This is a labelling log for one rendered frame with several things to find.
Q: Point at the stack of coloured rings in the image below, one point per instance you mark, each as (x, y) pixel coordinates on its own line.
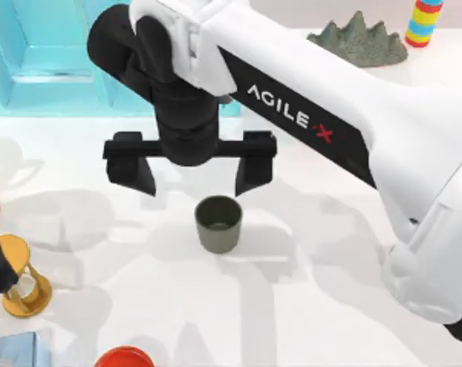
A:
(422, 25)

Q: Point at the red bowl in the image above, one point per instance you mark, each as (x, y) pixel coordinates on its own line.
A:
(124, 357)

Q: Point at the light blue box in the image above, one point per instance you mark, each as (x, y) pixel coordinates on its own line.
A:
(13, 351)

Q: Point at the grey-green mountain ornament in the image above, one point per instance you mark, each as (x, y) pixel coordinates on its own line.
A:
(361, 44)

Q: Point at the golden hourglass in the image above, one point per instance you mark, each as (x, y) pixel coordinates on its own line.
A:
(26, 279)

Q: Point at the light blue rack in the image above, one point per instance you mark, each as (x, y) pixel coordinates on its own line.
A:
(43, 57)

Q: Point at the grey-green cup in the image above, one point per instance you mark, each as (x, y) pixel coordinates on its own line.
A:
(218, 225)

